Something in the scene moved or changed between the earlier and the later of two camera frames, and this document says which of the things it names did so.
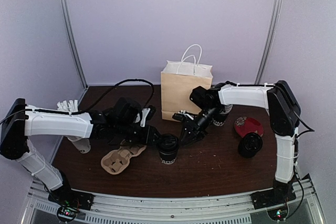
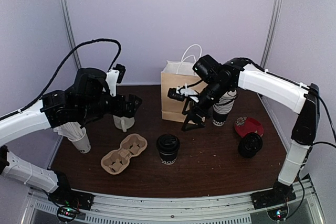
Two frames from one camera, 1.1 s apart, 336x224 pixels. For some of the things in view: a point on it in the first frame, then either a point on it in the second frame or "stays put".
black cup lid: [168, 144] stays put
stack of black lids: [250, 145] stays put
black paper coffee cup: [168, 159] stays put
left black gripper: [147, 140] -> [130, 110]
